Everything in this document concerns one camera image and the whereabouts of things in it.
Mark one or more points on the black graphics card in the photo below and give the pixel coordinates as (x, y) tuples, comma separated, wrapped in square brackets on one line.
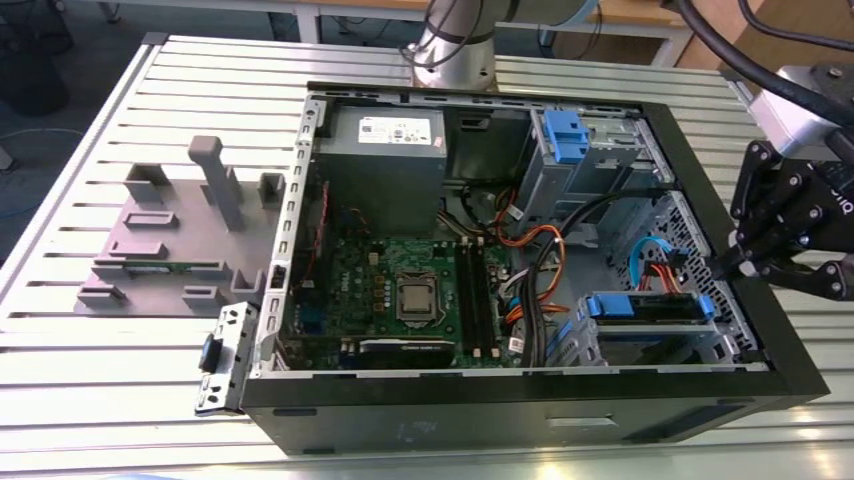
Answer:
[(407, 350)]

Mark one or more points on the silver CPU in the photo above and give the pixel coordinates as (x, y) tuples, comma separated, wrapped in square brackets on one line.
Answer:
[(416, 298)]

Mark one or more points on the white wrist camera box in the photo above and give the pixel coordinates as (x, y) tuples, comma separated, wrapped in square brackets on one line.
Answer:
[(787, 125)]

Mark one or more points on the metal disk bay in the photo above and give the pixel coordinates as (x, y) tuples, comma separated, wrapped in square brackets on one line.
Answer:
[(640, 330)]

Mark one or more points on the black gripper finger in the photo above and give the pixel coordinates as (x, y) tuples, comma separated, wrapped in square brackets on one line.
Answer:
[(767, 200), (814, 275)]

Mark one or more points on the black RAM slot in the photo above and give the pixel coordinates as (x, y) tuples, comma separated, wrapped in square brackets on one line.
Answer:
[(467, 300), (487, 300)]

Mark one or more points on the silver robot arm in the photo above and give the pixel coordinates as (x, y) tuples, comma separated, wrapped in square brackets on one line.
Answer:
[(453, 55)]

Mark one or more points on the wooden desk with white frame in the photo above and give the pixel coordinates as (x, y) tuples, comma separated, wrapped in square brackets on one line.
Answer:
[(627, 15)]

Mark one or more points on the grey power supply unit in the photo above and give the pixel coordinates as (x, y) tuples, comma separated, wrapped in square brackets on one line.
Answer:
[(380, 190)]

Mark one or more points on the green motherboard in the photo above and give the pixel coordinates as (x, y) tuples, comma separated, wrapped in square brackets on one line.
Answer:
[(363, 295)]

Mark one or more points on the black PC case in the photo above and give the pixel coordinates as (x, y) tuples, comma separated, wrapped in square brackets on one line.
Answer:
[(467, 415)]

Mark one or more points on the grey parts rack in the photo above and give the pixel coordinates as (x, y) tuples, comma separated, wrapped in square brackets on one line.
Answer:
[(173, 250)]

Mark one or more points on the blue drive latch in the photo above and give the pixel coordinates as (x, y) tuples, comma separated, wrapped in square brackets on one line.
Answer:
[(563, 135)]

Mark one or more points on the hard disk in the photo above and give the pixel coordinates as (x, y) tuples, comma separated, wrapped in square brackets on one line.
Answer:
[(616, 306)]

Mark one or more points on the metal expansion slot bracket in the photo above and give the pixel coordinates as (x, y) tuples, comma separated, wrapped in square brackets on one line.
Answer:
[(229, 350)]

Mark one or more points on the CPU socket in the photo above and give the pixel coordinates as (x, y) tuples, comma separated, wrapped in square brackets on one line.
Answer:
[(397, 300)]

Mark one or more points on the green RAM stick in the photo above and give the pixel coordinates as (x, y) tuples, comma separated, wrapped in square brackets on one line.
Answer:
[(176, 268)]

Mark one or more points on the wooden cabinet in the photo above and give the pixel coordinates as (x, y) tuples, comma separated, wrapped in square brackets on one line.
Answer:
[(814, 15)]

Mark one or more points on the metal optical drive cage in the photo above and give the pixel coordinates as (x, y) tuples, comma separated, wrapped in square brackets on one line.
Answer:
[(587, 175)]

